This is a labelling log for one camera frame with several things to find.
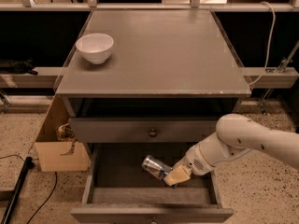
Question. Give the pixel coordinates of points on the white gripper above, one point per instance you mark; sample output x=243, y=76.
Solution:
x=193, y=160

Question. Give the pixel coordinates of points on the redbull can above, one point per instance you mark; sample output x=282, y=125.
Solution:
x=156, y=167

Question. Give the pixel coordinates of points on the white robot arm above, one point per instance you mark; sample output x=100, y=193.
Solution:
x=235, y=137

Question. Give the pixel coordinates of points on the open grey middle drawer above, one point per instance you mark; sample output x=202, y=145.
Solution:
x=119, y=191

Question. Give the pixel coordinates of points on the grey drawer cabinet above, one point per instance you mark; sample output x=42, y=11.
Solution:
x=165, y=64

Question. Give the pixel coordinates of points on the grey upper drawer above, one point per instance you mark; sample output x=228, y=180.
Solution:
x=133, y=130

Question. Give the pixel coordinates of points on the cardboard box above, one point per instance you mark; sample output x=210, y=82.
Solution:
x=57, y=149

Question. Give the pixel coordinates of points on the white bowl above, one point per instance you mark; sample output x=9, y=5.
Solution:
x=95, y=48

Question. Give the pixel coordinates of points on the black bar on floor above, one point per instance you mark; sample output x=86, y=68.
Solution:
x=12, y=196

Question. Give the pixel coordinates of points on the black object on shelf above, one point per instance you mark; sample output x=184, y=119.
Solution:
x=17, y=67

